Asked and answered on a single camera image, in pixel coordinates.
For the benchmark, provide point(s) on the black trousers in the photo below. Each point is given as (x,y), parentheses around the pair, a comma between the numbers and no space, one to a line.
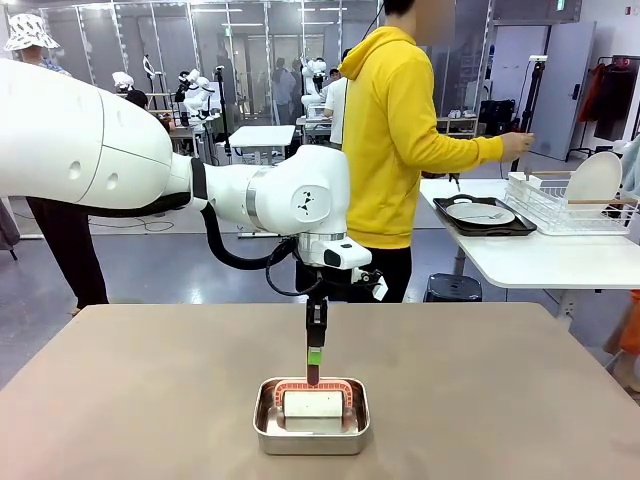
(70,250)

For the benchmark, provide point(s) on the mannequin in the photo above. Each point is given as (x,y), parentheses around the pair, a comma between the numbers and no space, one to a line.
(32,55)

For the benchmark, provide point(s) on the black tripod stand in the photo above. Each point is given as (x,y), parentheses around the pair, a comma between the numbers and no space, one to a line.
(530,100)

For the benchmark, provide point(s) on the white table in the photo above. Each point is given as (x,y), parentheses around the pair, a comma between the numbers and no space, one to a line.
(525,260)

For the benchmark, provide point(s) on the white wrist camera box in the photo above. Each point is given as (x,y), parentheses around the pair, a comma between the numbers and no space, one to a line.
(381,289)

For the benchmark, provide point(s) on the grey door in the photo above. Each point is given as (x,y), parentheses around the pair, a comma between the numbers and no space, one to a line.
(560,90)

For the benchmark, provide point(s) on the orange fabric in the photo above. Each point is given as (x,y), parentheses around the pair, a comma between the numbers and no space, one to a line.
(625,330)

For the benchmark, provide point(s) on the black plastic stool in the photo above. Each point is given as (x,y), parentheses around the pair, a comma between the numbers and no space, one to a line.
(452,290)

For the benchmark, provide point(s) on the person in white shirt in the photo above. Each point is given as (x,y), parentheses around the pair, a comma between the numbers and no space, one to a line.
(335,110)

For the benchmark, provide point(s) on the person right forearm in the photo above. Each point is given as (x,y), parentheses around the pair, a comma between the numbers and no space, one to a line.
(480,148)

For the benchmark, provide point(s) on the person right hand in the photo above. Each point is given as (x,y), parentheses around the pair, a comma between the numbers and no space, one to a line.
(517,145)

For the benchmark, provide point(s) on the white standing desk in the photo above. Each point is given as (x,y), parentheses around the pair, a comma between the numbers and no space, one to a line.
(262,135)

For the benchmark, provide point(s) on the person in yellow hoodie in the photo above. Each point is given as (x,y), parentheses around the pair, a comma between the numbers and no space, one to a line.
(385,150)

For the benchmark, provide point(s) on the patterned bucket hat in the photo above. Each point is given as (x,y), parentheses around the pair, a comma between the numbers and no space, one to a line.
(30,32)

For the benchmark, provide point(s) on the blue floral shirt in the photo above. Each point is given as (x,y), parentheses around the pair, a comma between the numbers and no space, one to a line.
(55,67)

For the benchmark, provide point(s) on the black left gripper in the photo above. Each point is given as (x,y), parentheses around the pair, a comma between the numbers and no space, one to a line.
(317,290)

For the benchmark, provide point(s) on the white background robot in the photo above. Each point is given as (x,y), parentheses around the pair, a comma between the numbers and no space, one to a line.
(122,80)
(197,97)
(315,75)

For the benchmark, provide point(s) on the black clothes rack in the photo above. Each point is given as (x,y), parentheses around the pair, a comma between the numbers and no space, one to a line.
(617,95)

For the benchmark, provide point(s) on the black equipment cases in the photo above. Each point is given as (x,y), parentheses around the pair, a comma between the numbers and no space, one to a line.
(497,117)

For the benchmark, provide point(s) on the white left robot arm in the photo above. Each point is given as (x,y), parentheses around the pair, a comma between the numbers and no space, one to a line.
(100,140)

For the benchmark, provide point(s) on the pale blue cloth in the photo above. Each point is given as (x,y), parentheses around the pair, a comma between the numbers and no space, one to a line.
(631,170)

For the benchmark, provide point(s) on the person in grey top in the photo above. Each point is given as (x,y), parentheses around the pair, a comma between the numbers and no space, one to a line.
(284,85)

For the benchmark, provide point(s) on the brown plastic serving tray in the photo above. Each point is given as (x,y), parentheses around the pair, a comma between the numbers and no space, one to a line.
(442,206)

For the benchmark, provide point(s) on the dark grey garment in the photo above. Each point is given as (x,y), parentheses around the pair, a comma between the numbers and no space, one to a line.
(7,225)

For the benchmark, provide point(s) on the rectangular metal container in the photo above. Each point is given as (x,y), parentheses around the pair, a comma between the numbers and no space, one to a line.
(310,442)

